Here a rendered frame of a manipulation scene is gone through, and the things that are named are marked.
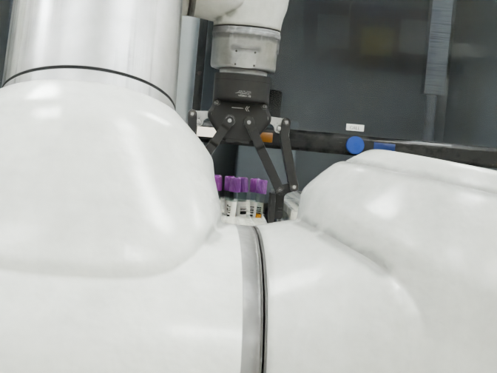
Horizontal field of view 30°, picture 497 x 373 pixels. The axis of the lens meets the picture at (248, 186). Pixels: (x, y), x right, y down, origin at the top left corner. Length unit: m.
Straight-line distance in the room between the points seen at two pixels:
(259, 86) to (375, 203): 0.76
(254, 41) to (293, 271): 0.77
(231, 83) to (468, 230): 0.78
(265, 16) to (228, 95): 0.11
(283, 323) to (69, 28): 0.20
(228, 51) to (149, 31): 0.68
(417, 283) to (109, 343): 0.15
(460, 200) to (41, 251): 0.20
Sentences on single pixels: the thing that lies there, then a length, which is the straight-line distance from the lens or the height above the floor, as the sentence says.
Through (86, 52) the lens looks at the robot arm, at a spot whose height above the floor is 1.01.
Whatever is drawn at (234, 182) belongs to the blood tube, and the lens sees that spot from 1.28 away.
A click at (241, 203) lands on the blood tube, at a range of 1.31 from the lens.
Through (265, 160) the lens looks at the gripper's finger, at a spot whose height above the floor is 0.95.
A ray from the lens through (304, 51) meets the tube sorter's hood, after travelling 1.56.
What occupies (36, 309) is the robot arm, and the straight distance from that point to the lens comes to 0.43.
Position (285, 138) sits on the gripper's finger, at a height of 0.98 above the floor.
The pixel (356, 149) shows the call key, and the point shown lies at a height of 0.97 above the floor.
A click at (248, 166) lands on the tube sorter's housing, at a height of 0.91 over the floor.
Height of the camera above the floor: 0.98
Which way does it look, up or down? 3 degrees down
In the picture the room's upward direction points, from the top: 5 degrees clockwise
